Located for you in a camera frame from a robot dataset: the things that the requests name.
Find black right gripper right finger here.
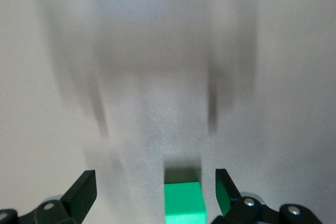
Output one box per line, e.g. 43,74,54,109
211,168,279,224

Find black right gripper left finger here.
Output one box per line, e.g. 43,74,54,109
26,170,98,224

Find green cube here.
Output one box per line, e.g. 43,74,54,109
163,181,208,224

